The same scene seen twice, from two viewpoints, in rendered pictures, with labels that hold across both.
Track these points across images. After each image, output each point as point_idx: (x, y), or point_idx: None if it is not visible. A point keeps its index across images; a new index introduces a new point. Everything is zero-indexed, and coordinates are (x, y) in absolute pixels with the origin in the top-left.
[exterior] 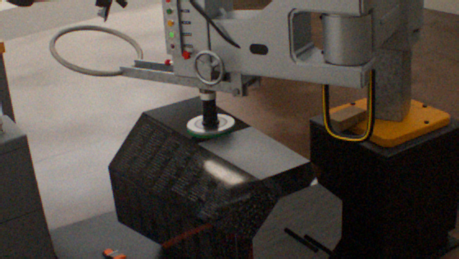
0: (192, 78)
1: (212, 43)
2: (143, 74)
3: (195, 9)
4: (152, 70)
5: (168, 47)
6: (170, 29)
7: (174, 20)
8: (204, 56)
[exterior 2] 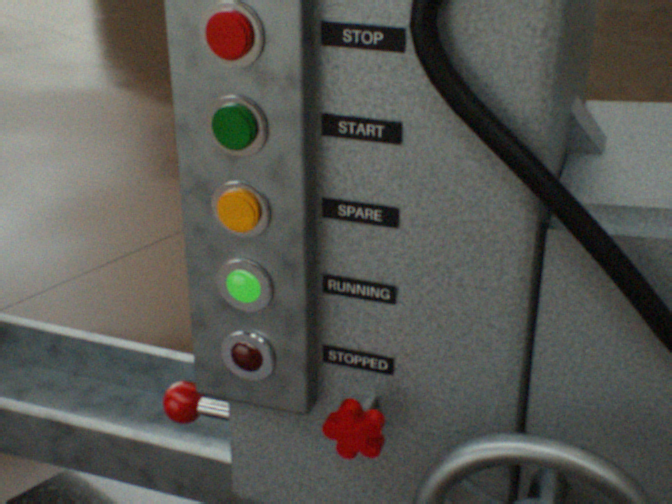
0: None
1: (550, 365)
2: (23, 432)
3: (454, 125)
4: (74, 417)
5: (212, 355)
6: (238, 254)
7: (277, 197)
8: (475, 433)
